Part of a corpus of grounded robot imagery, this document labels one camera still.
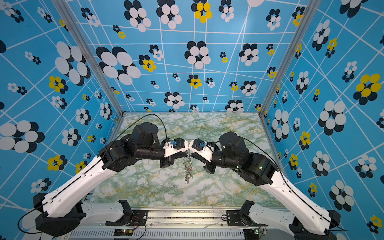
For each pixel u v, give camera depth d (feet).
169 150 1.63
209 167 1.65
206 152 1.56
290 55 2.77
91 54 2.84
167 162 1.62
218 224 2.37
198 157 1.59
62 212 1.27
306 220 1.22
